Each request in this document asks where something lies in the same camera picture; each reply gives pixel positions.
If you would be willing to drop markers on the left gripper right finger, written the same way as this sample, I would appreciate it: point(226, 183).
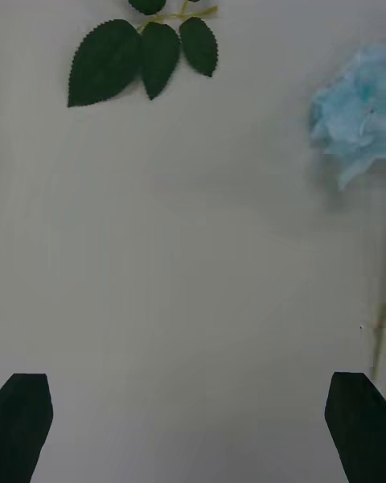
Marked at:
point(358, 422)

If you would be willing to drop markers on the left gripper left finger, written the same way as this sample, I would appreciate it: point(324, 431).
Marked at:
point(22, 422)

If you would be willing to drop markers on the pale blue artificial flower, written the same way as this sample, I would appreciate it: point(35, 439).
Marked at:
point(350, 116)

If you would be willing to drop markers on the loose green leaf twig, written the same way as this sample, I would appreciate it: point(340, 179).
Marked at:
point(106, 62)

